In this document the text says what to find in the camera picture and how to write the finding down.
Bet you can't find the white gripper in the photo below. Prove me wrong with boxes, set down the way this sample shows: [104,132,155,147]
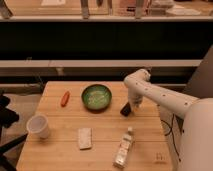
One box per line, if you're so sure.
[120,90,143,117]

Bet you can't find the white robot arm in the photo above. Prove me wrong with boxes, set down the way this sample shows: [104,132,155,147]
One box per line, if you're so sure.
[124,69,213,171]

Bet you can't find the green bowl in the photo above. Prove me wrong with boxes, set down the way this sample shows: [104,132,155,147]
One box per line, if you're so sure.
[81,84,112,111]

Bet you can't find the clear plastic bottle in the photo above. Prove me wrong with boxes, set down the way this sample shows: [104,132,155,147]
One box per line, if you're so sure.
[113,126,133,169]

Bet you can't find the orange carrot toy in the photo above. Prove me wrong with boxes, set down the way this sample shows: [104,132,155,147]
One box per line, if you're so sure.
[61,91,70,107]

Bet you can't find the white plastic cup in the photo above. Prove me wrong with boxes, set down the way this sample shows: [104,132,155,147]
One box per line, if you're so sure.
[26,115,50,139]

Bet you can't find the black chair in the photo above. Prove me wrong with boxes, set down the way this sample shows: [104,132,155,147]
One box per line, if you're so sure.
[0,92,27,171]

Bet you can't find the black cable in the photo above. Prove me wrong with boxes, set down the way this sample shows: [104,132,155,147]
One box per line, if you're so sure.
[159,109,184,164]

